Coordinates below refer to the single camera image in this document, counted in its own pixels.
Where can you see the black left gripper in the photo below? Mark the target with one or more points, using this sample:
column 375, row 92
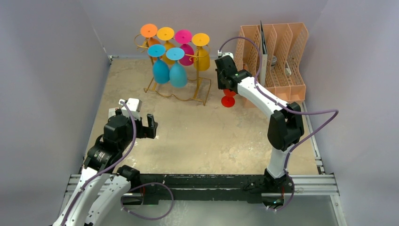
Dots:
column 146, row 131

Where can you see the light blue wine glass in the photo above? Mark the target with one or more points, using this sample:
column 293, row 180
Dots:
column 177, row 73

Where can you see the red wine glass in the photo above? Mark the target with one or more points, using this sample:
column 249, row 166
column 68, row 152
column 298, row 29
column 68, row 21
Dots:
column 228, row 99

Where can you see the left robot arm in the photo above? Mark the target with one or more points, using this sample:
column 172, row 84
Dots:
column 98, row 189

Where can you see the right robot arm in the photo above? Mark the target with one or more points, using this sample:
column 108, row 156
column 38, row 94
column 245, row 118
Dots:
column 285, row 126

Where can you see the yellow wine glass right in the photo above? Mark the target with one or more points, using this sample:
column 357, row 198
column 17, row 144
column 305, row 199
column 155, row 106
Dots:
column 202, row 58

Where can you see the yellow wine glass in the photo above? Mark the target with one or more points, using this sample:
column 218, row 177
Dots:
column 202, row 58
column 166, row 34

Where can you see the yellow wine glass back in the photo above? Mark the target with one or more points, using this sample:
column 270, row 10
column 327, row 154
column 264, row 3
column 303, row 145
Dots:
column 166, row 34

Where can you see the orange wine glass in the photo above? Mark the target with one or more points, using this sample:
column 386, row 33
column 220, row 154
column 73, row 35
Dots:
column 149, row 31

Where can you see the magenta wine glass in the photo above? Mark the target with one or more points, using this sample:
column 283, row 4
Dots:
column 184, row 37

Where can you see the white stapler box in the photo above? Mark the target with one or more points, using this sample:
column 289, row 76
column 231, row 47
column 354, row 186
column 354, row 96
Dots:
column 112, row 112

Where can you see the dark folder in organizer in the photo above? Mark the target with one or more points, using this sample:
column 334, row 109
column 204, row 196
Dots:
column 263, row 64

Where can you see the peach plastic file organizer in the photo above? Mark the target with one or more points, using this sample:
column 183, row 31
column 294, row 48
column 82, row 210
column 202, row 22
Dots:
column 285, row 45

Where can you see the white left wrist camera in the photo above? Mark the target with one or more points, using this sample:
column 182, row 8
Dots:
column 134, row 106

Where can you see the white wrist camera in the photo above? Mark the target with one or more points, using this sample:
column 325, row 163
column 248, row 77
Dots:
column 222, row 54
column 134, row 106

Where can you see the gold wire wine glass rack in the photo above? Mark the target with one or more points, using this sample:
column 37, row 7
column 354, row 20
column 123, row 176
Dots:
column 197, row 87

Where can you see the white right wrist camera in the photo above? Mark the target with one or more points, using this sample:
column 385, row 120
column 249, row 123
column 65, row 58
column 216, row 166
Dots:
column 222, row 54

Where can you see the aluminium frame rail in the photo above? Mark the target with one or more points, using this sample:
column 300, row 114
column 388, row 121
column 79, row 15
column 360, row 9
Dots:
column 304, row 184

